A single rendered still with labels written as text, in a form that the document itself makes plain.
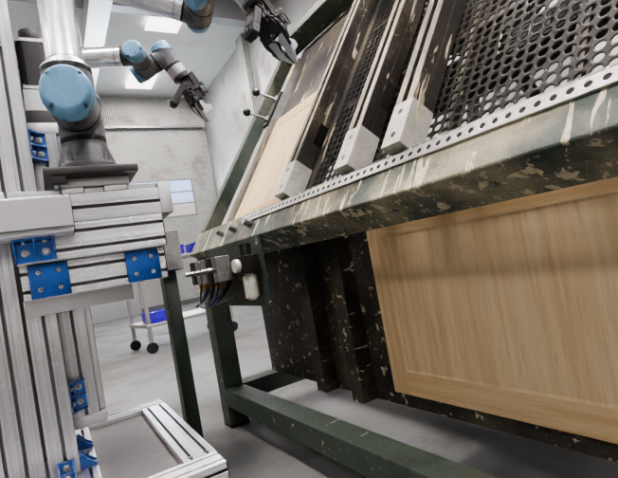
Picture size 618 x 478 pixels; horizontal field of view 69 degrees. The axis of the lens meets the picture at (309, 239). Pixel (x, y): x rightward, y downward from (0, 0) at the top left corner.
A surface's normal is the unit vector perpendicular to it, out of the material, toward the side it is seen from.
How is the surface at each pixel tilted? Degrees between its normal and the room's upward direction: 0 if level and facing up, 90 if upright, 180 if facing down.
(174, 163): 90
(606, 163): 145
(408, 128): 90
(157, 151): 90
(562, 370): 90
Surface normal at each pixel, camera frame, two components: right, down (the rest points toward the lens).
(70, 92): 0.33, 0.04
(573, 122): -0.79, -0.44
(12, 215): 0.49, -0.11
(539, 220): -0.83, 0.13
